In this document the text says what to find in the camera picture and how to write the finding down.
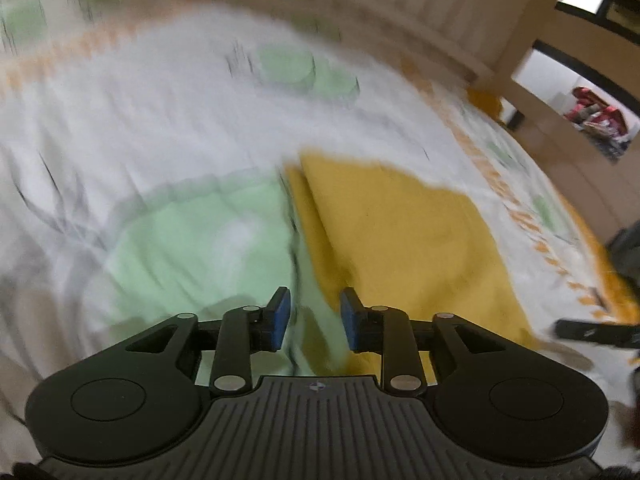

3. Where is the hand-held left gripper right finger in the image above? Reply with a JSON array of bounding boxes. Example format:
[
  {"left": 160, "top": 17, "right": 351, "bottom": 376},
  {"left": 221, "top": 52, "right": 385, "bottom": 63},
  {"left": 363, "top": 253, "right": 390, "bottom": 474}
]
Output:
[{"left": 339, "top": 287, "right": 507, "bottom": 395}]

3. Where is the black smartphone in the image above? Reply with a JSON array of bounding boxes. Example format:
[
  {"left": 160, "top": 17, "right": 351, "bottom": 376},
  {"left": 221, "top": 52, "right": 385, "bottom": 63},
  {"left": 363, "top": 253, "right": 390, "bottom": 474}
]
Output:
[{"left": 554, "top": 317, "right": 640, "bottom": 350}]

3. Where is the yellow pillow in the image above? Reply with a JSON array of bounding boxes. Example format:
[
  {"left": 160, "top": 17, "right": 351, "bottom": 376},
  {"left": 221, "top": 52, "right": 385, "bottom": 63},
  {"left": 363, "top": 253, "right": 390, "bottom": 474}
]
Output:
[{"left": 465, "top": 87, "right": 506, "bottom": 118}]

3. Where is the white leaf-print bed sheet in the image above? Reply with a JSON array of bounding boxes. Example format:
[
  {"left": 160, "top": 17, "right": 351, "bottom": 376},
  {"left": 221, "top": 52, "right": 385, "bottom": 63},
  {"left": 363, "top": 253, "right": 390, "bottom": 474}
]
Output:
[{"left": 0, "top": 0, "right": 640, "bottom": 461}]

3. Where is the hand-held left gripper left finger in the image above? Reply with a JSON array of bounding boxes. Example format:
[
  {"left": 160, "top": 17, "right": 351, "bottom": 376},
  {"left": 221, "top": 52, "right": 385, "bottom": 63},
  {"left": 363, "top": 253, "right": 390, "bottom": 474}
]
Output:
[{"left": 125, "top": 286, "right": 292, "bottom": 395}]

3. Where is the grey-green cloth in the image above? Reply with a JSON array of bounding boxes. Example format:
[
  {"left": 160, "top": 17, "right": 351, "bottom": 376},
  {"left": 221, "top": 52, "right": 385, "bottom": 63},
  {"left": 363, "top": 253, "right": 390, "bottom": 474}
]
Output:
[{"left": 604, "top": 227, "right": 640, "bottom": 281}]

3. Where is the wooden slatted headboard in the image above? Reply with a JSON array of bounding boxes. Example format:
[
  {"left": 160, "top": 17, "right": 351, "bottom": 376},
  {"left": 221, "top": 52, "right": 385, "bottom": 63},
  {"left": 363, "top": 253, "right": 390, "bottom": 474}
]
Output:
[{"left": 190, "top": 0, "right": 546, "bottom": 81}]

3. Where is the pile of colourful clothes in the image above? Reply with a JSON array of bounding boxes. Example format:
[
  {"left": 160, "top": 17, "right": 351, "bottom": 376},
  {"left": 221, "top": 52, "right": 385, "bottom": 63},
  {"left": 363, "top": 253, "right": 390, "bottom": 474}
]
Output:
[{"left": 564, "top": 86, "right": 640, "bottom": 161}]

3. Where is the wooden bedside shelf unit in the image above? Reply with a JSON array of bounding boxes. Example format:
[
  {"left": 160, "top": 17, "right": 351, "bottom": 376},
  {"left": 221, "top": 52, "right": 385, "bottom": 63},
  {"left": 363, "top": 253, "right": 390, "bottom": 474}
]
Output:
[{"left": 475, "top": 0, "right": 640, "bottom": 251}]

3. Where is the yellow small garment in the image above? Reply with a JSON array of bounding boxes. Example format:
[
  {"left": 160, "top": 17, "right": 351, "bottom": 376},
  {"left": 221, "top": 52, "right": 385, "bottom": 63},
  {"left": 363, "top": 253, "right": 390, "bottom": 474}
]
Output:
[{"left": 282, "top": 150, "right": 547, "bottom": 376}]

